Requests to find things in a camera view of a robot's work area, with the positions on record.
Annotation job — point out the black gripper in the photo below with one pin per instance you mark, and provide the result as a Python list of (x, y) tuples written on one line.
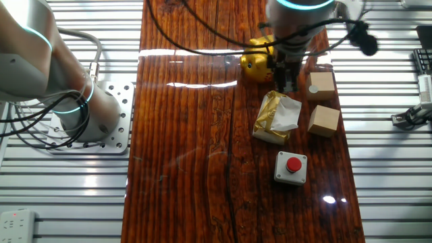
[(287, 67)]

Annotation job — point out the silver coin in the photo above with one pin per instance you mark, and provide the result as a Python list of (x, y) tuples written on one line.
[(314, 89)]

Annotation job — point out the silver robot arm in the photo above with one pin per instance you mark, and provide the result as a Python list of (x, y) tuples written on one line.
[(33, 50)]

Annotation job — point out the gold piggy bank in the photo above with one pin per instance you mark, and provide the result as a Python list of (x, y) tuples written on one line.
[(254, 65)]

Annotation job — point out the white tissue sheet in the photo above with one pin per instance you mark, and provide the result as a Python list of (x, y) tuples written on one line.
[(287, 114)]

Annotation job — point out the light wooden block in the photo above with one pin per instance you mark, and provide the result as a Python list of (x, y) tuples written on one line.
[(323, 121), (324, 82)]

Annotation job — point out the gold tissue pack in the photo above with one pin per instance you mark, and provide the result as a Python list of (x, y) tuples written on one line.
[(265, 121)]

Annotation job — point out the grey box red button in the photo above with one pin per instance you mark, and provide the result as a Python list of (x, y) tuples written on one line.
[(291, 168)]

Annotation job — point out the black foam microphone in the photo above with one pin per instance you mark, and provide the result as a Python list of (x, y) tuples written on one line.
[(366, 42)]

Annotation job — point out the black keyboard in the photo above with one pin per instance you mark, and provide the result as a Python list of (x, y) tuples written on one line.
[(423, 60)]

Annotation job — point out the black flat device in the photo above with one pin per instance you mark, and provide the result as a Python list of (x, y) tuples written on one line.
[(425, 37)]

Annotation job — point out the grey flat device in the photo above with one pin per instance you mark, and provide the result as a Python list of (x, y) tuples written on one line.
[(416, 3)]

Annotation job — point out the white power strip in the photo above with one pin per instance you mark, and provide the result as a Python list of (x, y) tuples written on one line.
[(15, 226)]

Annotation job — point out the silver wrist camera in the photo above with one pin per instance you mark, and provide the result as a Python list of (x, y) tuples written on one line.
[(344, 11)]

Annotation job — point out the small grey camera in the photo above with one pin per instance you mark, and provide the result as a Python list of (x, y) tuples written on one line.
[(422, 109)]

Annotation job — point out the silver ribbed camera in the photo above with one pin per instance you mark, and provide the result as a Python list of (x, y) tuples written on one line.
[(426, 88)]

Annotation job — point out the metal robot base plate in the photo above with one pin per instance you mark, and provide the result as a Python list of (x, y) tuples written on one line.
[(123, 101)]

